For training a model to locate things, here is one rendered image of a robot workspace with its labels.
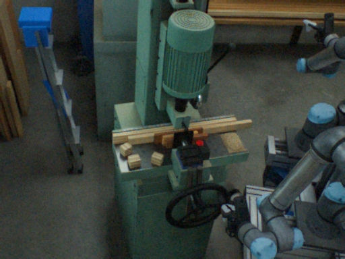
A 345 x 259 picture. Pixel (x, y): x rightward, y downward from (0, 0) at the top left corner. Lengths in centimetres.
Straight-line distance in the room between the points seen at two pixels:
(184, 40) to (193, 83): 20
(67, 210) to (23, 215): 27
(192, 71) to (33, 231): 156
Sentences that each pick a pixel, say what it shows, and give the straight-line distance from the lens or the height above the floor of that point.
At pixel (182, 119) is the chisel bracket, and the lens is 175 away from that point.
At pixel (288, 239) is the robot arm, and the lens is 148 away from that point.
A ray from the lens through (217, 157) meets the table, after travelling 184.
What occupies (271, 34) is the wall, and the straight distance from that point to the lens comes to 459.
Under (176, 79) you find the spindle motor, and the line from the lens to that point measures 159.
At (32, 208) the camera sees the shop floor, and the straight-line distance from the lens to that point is 279.
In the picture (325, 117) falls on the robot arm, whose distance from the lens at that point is 201.
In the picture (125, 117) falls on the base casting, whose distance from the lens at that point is 213.
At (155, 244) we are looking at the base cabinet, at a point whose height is 27.
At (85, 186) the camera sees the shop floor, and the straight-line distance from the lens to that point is 285.
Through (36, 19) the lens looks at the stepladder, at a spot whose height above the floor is 116.
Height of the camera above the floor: 220
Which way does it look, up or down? 42 degrees down
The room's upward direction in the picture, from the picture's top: 7 degrees clockwise
